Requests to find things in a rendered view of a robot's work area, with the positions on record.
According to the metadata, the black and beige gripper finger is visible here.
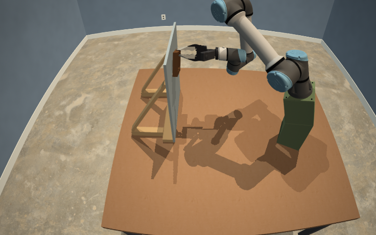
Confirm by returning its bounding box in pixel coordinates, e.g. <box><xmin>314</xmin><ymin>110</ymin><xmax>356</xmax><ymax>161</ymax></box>
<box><xmin>179</xmin><ymin>54</ymin><xmax>200</xmax><ymax>61</ymax></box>
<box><xmin>177</xmin><ymin>44</ymin><xmax>201</xmax><ymax>51</ymax></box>

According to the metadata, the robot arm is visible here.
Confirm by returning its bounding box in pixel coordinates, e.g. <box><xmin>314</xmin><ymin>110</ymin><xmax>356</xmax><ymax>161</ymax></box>
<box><xmin>211</xmin><ymin>0</ymin><xmax>312</xmax><ymax>99</ymax></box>

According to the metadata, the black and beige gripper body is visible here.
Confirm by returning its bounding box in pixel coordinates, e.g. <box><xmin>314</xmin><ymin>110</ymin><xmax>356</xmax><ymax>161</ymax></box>
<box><xmin>195</xmin><ymin>46</ymin><xmax>218</xmax><ymax>60</ymax></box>

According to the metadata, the wooden triangular stand brace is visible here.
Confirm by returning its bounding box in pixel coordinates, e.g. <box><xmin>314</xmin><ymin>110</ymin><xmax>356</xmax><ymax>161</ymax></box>
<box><xmin>131</xmin><ymin>54</ymin><xmax>173</xmax><ymax>142</ymax></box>

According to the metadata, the brown picture frame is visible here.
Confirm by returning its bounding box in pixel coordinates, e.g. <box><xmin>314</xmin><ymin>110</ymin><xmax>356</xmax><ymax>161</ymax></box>
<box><xmin>172</xmin><ymin>49</ymin><xmax>181</xmax><ymax>77</ymax></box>

